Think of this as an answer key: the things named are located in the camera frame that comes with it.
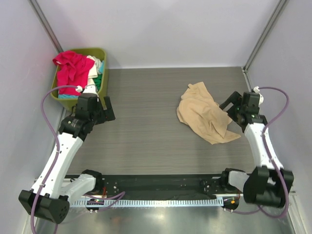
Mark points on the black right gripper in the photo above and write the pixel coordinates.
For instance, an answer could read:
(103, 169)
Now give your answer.
(234, 98)

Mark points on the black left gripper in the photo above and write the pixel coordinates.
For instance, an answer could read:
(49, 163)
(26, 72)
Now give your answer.
(107, 115)

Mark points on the beige t shirt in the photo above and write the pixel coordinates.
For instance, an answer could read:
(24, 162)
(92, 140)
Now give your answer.
(202, 114)

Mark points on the olive green plastic bin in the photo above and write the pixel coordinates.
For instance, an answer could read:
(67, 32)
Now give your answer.
(99, 53)

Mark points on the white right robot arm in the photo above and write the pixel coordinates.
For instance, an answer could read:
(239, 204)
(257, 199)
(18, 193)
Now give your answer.
(269, 183)

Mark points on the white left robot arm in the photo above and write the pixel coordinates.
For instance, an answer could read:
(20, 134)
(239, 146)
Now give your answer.
(48, 198)

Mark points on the green t shirt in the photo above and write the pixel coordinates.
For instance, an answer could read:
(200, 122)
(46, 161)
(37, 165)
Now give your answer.
(98, 82)

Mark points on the cream t shirt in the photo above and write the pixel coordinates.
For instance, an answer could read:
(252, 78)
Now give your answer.
(93, 71)

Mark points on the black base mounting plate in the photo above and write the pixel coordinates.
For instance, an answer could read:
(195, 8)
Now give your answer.
(166, 187)

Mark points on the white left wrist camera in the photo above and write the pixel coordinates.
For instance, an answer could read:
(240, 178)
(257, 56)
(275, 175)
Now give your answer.
(89, 89)

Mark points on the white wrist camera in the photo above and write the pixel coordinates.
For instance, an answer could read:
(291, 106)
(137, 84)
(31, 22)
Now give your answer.
(89, 89)
(257, 91)

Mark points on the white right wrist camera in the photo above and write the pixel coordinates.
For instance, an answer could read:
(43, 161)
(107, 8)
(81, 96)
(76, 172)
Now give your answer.
(257, 91)

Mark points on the white slotted cable duct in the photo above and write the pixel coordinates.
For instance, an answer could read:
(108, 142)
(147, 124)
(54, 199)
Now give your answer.
(89, 203)

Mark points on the right aluminium corner post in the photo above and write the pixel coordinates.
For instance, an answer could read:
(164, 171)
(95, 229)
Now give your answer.
(265, 33)

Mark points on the aluminium corner post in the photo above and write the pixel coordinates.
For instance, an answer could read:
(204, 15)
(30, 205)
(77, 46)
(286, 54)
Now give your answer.
(265, 33)
(46, 25)

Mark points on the left aluminium corner post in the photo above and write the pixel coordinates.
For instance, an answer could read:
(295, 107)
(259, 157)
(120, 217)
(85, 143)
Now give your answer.
(46, 25)

